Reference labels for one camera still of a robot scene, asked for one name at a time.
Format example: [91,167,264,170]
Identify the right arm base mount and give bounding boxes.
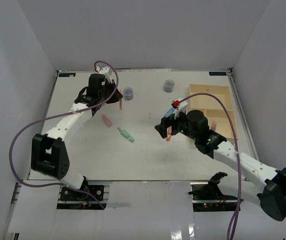
[188,172,237,213]

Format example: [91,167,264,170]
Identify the wooden compartment box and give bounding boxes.
[187,84,237,144]

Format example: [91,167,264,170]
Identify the blue highlighter cap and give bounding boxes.
[164,108,175,118]

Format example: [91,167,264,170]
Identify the pink highlighter cap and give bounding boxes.
[101,114,112,127]

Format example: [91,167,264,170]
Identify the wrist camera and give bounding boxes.
[171,97,189,119]
[95,66,113,82]

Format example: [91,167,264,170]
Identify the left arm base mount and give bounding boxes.
[56,184,108,210]

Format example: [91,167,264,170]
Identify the green highlighter pen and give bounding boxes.
[117,127,135,143]

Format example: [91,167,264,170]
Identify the clear clip jar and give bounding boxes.
[122,87,134,101]
[163,79,175,93]

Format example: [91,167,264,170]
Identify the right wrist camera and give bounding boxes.
[171,97,189,119]

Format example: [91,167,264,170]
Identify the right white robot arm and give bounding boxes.
[154,110,286,222]

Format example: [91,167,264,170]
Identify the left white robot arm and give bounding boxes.
[31,68,123,200]

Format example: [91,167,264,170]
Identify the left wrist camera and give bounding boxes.
[95,66,113,82]

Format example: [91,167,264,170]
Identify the left clear clip jar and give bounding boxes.
[122,87,134,101]

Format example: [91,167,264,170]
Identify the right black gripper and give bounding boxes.
[155,108,198,142]

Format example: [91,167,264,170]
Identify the right clear clip jar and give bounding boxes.
[163,79,175,93]

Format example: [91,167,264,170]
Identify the pink highlighter pen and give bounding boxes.
[210,121,217,131]

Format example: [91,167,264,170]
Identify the orange highlighter pen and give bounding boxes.
[119,99,123,111]

